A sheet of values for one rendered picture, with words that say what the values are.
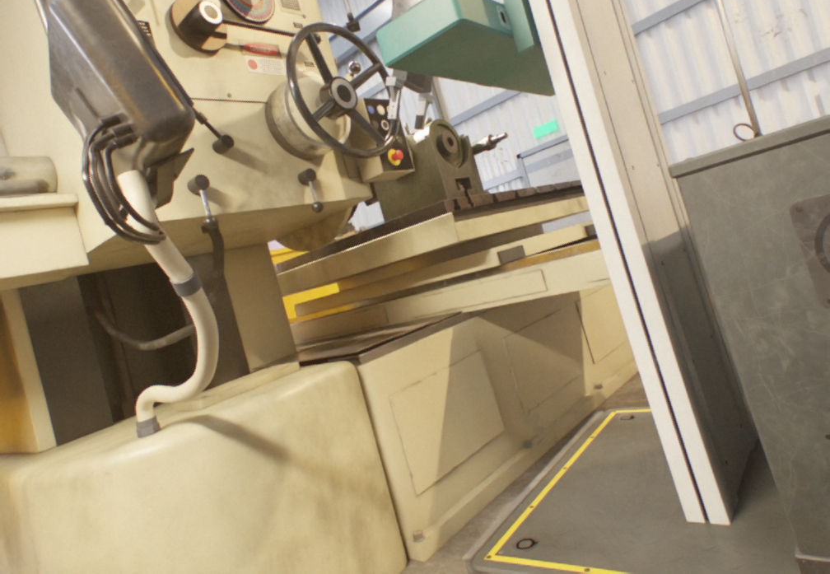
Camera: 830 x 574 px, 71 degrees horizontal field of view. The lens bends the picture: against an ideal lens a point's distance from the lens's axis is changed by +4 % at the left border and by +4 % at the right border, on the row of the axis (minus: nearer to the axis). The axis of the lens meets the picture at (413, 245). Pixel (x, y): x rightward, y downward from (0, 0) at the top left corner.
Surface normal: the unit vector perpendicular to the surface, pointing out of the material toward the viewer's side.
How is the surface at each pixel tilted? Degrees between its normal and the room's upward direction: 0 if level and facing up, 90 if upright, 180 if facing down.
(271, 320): 90
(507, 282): 90
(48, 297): 90
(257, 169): 90
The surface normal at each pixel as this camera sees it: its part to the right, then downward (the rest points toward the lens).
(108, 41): 0.44, -0.13
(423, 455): 0.71, -0.23
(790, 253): -0.60, 0.14
